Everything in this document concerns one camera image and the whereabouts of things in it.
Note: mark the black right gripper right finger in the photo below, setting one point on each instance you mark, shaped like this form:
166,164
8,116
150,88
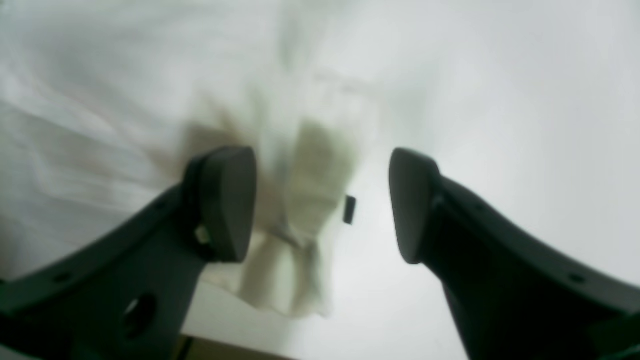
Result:
511,296

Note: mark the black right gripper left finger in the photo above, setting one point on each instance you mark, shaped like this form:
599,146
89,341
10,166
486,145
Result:
126,296

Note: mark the small black tag on table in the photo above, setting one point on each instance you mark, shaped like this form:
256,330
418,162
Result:
349,209

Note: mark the white printed T-shirt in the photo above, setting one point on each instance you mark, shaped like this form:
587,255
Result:
104,102

